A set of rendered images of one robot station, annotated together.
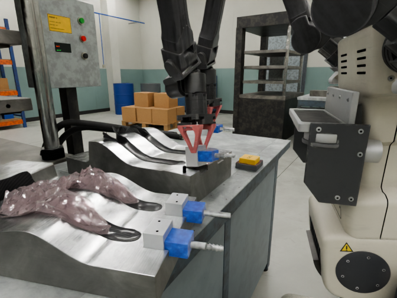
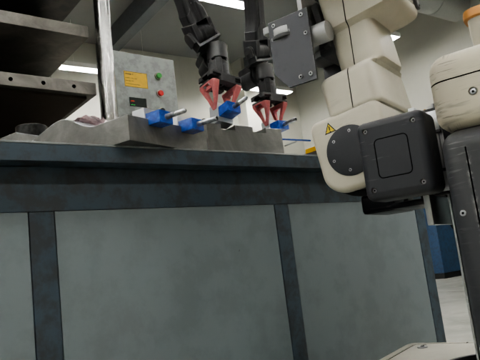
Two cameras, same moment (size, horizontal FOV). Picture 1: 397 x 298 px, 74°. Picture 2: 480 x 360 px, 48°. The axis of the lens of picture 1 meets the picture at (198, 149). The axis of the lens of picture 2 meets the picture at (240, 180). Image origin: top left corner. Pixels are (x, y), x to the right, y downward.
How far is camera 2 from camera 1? 1.01 m
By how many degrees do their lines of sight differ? 32
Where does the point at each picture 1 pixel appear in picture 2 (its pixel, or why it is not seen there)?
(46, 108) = not seen: hidden behind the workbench
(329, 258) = (319, 146)
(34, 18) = (108, 66)
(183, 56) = (196, 26)
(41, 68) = (111, 111)
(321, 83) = not seen: outside the picture
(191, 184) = (208, 131)
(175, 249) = (152, 116)
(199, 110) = (217, 70)
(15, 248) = (54, 137)
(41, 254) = (67, 133)
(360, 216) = (331, 91)
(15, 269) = not seen: hidden behind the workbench
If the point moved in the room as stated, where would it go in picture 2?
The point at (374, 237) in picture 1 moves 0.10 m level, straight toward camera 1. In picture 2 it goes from (348, 108) to (309, 106)
